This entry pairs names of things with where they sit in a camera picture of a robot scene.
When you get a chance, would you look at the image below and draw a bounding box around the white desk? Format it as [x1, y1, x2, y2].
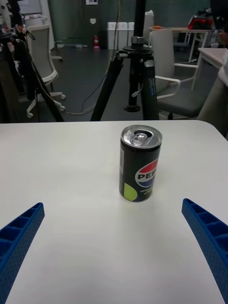
[191, 47, 228, 91]

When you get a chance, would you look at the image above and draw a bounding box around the white mesh office chair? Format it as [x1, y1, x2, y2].
[25, 23, 67, 119]

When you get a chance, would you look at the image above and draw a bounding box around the white office chair grey seat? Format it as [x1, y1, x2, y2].
[150, 28, 216, 120]

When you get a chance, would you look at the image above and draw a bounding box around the white waste container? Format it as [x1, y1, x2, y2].
[127, 22, 135, 47]
[117, 22, 129, 50]
[107, 22, 118, 50]

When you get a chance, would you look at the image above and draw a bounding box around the floor cable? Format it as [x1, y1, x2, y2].
[66, 68, 110, 116]

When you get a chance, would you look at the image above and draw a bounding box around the red and black bag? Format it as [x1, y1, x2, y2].
[187, 15, 214, 30]

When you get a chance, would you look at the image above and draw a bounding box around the black drink can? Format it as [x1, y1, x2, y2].
[119, 124, 163, 203]

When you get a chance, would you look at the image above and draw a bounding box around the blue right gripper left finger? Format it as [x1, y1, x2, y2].
[0, 202, 45, 304]

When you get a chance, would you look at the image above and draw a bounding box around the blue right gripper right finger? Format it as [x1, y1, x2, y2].
[181, 198, 228, 304]

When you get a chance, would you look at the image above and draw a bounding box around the black camera tripod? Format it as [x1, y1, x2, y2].
[90, 0, 160, 122]

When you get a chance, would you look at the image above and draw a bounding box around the dark stand with cables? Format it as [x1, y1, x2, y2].
[0, 0, 65, 123]

